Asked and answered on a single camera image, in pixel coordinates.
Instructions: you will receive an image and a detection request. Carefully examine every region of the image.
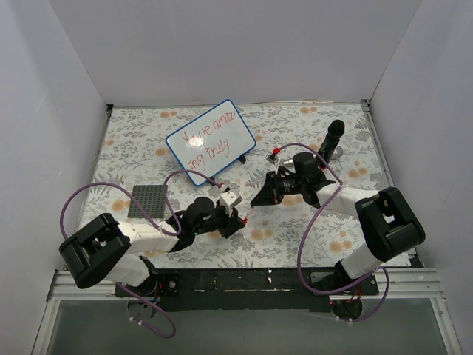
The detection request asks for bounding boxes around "blue framed whiteboard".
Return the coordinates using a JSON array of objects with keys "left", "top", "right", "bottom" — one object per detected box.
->
[{"left": 166, "top": 99, "right": 256, "bottom": 186}]

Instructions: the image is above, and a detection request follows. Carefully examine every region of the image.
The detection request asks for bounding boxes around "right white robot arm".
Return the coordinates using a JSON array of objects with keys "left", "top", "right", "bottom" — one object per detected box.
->
[{"left": 251, "top": 152, "right": 426, "bottom": 295}]

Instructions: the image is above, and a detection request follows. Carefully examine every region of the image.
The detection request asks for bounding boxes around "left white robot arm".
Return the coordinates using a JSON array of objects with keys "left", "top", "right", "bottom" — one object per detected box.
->
[{"left": 59, "top": 191, "right": 245, "bottom": 296}]

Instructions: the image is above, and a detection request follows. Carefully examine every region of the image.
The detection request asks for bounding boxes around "floral table mat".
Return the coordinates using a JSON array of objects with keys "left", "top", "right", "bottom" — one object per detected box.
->
[{"left": 79, "top": 104, "right": 390, "bottom": 268}]

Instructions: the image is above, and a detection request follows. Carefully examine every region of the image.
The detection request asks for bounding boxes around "black microphone on stand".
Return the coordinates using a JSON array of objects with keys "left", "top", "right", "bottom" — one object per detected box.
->
[{"left": 282, "top": 118, "right": 347, "bottom": 171}]

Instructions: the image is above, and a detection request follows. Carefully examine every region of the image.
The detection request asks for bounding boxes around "grey studded baseplate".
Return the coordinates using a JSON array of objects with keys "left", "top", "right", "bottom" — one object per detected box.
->
[{"left": 132, "top": 185, "right": 167, "bottom": 218}]

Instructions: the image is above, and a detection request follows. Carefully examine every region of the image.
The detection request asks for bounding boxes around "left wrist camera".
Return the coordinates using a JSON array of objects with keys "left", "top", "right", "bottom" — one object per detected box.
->
[{"left": 219, "top": 189, "right": 242, "bottom": 217}]

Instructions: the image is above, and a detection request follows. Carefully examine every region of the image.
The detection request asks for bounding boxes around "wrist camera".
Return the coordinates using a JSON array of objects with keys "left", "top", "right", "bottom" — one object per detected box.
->
[
  {"left": 219, "top": 189, "right": 242, "bottom": 217},
  {"left": 266, "top": 148, "right": 281, "bottom": 174}
]

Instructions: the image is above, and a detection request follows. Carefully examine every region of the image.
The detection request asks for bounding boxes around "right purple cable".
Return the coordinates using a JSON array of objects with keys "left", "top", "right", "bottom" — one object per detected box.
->
[{"left": 275, "top": 143, "right": 390, "bottom": 322}]

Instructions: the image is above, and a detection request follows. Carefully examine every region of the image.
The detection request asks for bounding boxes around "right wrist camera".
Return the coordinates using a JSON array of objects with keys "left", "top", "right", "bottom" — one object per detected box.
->
[{"left": 266, "top": 148, "right": 281, "bottom": 174}]

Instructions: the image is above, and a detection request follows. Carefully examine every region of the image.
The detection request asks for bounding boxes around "wire whiteboard stand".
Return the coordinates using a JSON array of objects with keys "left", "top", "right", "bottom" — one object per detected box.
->
[{"left": 209, "top": 154, "right": 247, "bottom": 185}]

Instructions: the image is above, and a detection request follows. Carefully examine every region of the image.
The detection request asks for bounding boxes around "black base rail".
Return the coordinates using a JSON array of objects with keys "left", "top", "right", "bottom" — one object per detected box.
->
[{"left": 114, "top": 266, "right": 381, "bottom": 311}]

